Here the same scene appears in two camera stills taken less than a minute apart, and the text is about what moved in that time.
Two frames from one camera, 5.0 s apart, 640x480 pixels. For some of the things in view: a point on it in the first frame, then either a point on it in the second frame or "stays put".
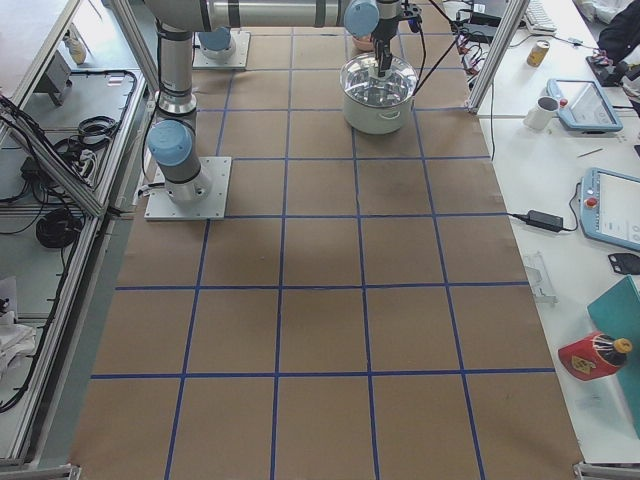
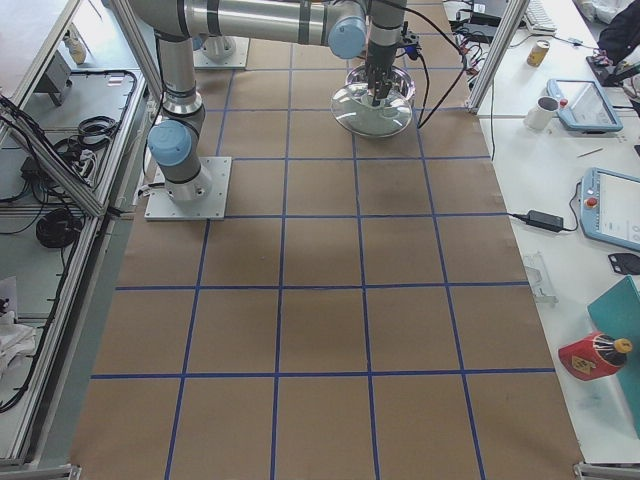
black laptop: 485,17 stays put
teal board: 618,313 stays put
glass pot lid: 360,82 to 353,112
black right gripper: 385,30 to 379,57
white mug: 540,116 stays put
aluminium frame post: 512,17 stays put
